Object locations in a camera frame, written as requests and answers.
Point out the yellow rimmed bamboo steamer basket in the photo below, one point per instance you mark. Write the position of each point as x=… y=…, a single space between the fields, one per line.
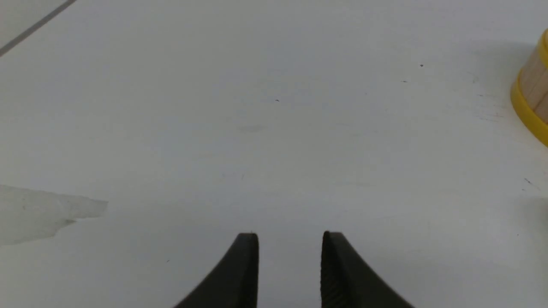
x=529 y=91

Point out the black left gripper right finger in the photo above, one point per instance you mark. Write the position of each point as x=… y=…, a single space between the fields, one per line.
x=347 y=281

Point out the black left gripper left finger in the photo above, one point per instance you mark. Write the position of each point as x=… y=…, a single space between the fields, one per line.
x=233 y=282

